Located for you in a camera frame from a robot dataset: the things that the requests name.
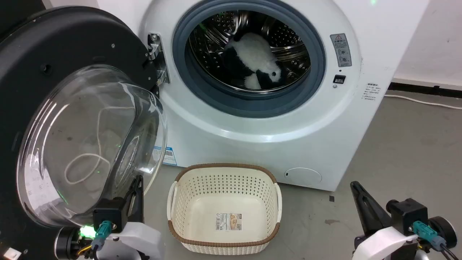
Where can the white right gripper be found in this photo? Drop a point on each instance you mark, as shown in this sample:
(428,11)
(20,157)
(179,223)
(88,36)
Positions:
(388,243)

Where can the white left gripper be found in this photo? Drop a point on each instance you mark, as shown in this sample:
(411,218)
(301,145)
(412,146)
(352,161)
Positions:
(140,240)

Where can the black washer door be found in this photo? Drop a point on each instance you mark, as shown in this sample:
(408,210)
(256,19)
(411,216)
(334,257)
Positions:
(54,36)

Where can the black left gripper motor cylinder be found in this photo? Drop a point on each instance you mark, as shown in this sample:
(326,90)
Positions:
(66,242)

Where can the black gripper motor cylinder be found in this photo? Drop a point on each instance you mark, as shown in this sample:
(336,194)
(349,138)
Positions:
(66,242)
(445,231)

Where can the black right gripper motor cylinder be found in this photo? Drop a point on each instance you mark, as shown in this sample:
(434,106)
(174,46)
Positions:
(445,231)

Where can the white front-load washing machine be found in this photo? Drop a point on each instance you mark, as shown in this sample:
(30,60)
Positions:
(252,144)

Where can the black door latch socket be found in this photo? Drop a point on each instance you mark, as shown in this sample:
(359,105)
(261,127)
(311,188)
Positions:
(339,79)

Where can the metal door hinge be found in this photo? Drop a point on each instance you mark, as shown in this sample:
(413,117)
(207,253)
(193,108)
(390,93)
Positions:
(158,54)

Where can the blue and white energy label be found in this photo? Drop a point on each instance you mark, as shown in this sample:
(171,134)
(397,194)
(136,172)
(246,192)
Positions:
(169,156)

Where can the round white filter cover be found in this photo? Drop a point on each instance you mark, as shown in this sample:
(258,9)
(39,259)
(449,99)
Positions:
(302,177)

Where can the cream laundry basket brown rim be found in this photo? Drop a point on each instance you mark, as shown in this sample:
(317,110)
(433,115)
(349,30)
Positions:
(223,202)

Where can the paper label in basket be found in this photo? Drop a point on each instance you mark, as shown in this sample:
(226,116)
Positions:
(229,221)

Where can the small printed text label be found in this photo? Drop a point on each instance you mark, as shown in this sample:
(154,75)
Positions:
(371,91)

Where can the small white block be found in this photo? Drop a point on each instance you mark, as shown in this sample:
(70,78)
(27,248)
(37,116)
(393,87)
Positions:
(11,254)

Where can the black baseboard strip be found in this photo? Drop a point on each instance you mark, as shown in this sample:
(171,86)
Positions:
(426,89)

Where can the grey warning sticker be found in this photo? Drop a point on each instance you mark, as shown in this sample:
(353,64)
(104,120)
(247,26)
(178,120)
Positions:
(341,50)

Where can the stainless steel drum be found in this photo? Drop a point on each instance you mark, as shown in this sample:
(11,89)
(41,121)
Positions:
(216,32)

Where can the black and white panda plush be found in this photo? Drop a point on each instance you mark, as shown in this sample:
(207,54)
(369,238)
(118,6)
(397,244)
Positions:
(252,50)

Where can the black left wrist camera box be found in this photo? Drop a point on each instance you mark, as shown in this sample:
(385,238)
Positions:
(110,215)

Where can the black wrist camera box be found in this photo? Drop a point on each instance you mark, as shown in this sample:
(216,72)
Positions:
(408,215)
(110,215)

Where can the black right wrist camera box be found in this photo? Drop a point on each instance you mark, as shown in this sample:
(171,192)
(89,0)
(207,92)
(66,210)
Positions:
(408,215)

